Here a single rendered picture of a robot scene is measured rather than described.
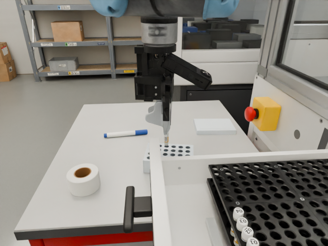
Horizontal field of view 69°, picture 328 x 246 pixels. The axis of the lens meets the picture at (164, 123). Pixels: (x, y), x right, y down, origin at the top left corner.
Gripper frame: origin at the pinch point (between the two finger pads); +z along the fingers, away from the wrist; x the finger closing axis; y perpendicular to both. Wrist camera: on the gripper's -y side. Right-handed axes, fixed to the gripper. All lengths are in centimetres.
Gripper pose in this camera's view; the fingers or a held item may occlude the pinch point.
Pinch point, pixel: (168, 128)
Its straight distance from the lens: 59.4
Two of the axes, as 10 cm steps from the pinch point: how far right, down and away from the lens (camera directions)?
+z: 0.0, 8.9, 4.5
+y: -9.9, -0.5, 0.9
